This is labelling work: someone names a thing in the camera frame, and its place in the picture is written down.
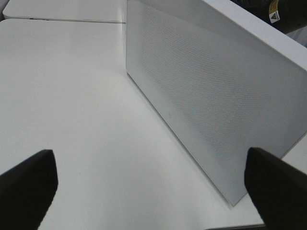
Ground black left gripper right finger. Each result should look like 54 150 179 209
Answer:
244 147 307 230

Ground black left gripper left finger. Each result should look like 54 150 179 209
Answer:
0 149 59 230

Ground white microwave door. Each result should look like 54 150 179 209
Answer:
126 0 307 205

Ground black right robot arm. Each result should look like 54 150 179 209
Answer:
233 0 307 47

